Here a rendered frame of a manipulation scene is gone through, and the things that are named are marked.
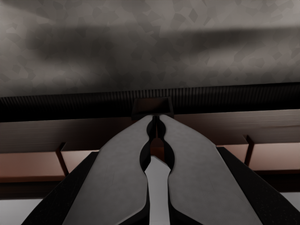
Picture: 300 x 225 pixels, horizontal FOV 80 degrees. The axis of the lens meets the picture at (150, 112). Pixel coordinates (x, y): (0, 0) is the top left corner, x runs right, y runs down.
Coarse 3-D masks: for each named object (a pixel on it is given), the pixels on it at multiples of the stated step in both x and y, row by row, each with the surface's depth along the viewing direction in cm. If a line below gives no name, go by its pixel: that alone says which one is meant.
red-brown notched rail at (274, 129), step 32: (0, 128) 22; (32, 128) 21; (64, 128) 21; (96, 128) 20; (192, 128) 19; (224, 128) 19; (256, 128) 18; (288, 128) 18; (0, 160) 18; (32, 160) 18; (64, 160) 18; (256, 160) 17; (288, 160) 17
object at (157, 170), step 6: (150, 162) 15; (156, 162) 15; (162, 162) 15; (150, 168) 15; (156, 168) 15; (162, 168) 15; (168, 168) 15; (150, 174) 16; (156, 174) 16; (162, 174) 16; (168, 174) 16; (150, 180) 16; (156, 180) 16; (162, 180) 16
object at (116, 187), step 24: (144, 120) 11; (120, 144) 9; (144, 144) 9; (96, 168) 8; (120, 168) 8; (144, 168) 9; (96, 192) 7; (120, 192) 7; (144, 192) 7; (72, 216) 6; (96, 216) 6; (120, 216) 6; (144, 216) 6
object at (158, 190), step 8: (152, 184) 16; (160, 184) 16; (152, 192) 17; (160, 192) 17; (152, 200) 18; (160, 200) 17; (152, 208) 18; (160, 208) 18; (152, 216) 19; (160, 216) 19; (168, 216) 19
